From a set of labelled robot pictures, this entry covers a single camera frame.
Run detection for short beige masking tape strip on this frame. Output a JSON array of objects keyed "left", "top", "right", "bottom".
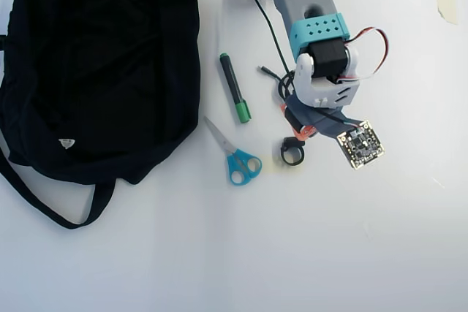
[{"left": 262, "top": 155, "right": 308, "bottom": 174}]

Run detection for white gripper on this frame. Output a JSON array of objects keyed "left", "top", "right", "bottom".
[{"left": 280, "top": 47, "right": 363, "bottom": 142}]

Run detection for black fabric bag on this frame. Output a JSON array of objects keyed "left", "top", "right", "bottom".
[{"left": 0, "top": 0, "right": 202, "bottom": 231}]

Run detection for torn beige masking tape piece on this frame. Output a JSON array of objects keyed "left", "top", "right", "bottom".
[{"left": 436, "top": 0, "right": 458, "bottom": 25}]

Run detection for black ring clip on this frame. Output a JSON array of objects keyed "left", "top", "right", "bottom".
[{"left": 279, "top": 136, "right": 306, "bottom": 167}]

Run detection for black marker with green cap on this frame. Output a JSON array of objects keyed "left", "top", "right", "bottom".
[{"left": 218, "top": 52, "right": 253, "bottom": 125}]

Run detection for red and white servo wire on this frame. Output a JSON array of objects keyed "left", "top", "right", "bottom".
[{"left": 338, "top": 26, "right": 389, "bottom": 83}]

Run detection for blue handled scissors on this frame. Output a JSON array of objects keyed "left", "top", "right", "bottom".
[{"left": 203, "top": 115, "right": 263, "bottom": 187}]

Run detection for coiled black braided cable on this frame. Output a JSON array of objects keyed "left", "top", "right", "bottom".
[{"left": 257, "top": 65, "right": 298, "bottom": 103}]

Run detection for bare camera circuit board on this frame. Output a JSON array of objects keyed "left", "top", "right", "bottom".
[{"left": 336, "top": 120, "right": 385, "bottom": 170}]

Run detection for thin black camera cable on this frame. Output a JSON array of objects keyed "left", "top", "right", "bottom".
[{"left": 238, "top": 0, "right": 293, "bottom": 83}]

